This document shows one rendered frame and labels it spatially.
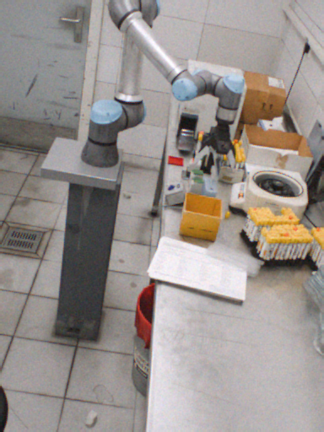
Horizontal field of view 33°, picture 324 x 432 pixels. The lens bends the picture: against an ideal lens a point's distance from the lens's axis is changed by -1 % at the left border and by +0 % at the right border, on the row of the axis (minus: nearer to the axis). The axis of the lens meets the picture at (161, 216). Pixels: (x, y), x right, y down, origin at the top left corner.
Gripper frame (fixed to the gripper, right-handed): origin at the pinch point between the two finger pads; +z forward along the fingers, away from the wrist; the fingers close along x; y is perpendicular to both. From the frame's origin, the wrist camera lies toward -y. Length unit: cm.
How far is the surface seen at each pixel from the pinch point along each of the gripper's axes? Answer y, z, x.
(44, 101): 186, 61, 94
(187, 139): 45.8, 10.2, 6.0
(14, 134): 187, 91, 115
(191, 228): -24.9, 11.3, 6.9
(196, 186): 3.6, 10.6, 4.1
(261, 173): 9.9, 3.4, -21.0
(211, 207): -12.7, 8.9, -0.3
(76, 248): 5, 50, 48
